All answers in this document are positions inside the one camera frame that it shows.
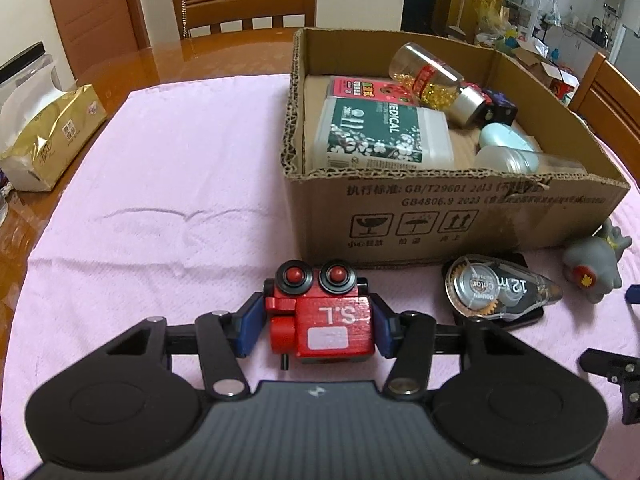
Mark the clear canister black lid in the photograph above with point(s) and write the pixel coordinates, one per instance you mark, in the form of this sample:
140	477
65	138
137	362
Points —
25	75

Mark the white bottle green floral label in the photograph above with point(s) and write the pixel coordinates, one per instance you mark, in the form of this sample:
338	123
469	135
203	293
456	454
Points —
380	135

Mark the clear correction tape dispenser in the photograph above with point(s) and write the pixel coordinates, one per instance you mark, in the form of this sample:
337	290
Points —
490	287

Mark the pink cloth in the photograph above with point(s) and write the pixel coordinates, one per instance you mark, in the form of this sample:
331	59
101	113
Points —
150	210

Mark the grey elephant toy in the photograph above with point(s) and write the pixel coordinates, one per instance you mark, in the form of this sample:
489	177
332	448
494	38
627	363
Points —
592	265

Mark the cardboard box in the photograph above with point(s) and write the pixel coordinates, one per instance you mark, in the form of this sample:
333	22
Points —
450	210

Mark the clear plastic jar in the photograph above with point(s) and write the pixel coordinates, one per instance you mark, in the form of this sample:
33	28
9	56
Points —
510	160

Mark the red toy robot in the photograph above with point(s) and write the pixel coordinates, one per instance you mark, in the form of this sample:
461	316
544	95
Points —
330	320

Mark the gold tissue pack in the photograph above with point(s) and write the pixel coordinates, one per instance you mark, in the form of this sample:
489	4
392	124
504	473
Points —
50	135

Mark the open carton with white flaps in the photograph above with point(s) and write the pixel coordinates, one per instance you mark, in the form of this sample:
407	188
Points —
545	70

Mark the wooden door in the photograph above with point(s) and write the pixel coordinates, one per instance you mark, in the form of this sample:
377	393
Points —
90	15

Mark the teal egg-shaped case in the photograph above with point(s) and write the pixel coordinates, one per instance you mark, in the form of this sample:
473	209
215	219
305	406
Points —
507	136

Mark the wooden solid-back chair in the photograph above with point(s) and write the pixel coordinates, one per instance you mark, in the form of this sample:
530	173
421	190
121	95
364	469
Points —
612	90

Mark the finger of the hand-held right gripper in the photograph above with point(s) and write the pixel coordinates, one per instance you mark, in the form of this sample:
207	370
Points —
634	295
612	365

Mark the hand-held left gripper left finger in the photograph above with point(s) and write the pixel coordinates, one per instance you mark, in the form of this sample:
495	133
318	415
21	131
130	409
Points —
248	325

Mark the pink card pack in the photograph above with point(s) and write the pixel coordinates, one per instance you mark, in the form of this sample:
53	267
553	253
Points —
360	87

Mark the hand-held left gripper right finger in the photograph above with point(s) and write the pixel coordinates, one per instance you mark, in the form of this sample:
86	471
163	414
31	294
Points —
382	330

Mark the yellow capsule bottle silver cap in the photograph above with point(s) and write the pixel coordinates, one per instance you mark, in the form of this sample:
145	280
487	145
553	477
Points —
435	77

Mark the yellow bag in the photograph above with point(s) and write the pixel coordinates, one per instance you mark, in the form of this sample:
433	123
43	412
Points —
487	22

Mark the blue toy robot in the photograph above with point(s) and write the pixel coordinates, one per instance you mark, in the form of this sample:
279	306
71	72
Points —
500	107

